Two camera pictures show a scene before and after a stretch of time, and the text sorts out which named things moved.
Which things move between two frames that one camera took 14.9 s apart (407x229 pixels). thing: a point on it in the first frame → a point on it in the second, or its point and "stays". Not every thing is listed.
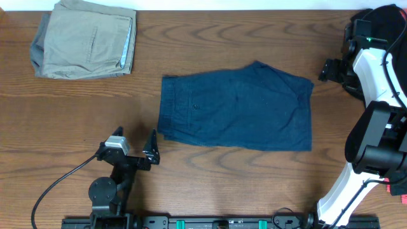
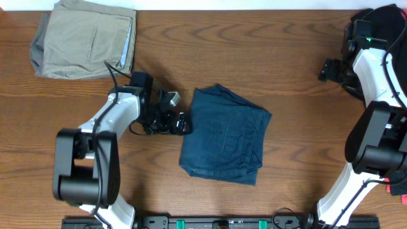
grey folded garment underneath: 37,47 stays
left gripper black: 133,160 → 175,122
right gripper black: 328,72 stays
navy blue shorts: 255,107 → 224,136
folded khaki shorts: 86,41 stays
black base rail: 279,221 stays
